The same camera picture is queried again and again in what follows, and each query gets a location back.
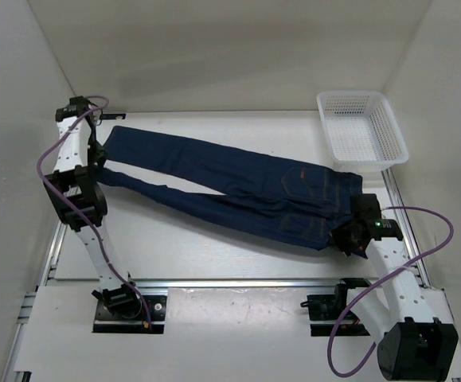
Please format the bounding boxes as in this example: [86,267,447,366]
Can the dark blue denim trousers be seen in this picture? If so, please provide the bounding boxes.
[96,126,363,250]

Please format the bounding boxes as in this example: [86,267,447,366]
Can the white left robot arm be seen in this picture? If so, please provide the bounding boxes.
[37,96,143,320]

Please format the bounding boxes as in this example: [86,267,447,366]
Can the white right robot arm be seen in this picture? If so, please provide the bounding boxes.
[331,194,459,381]

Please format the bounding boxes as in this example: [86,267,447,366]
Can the dark label sticker on table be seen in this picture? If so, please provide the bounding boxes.
[100,113,127,120]

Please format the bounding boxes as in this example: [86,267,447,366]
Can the white perforated plastic basket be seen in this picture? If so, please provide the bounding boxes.
[317,91,409,174]

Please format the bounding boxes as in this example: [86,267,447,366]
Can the aluminium right side rail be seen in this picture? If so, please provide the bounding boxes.
[381,168,431,288]

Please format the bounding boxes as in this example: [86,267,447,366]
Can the aluminium rail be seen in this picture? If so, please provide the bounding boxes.
[34,278,430,291]
[37,221,67,288]
[381,168,431,288]

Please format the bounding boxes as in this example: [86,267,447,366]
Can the aluminium left side rail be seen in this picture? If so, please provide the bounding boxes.
[37,221,67,288]

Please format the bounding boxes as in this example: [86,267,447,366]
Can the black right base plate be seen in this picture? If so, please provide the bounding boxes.
[300,294,369,337]

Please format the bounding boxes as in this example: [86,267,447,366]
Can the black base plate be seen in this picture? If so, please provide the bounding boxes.
[92,286,167,334]
[300,294,369,337]

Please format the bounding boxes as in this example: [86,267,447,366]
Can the aluminium front rail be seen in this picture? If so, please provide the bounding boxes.
[34,278,430,291]

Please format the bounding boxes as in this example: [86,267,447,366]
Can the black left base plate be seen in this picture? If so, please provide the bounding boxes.
[92,286,167,334]

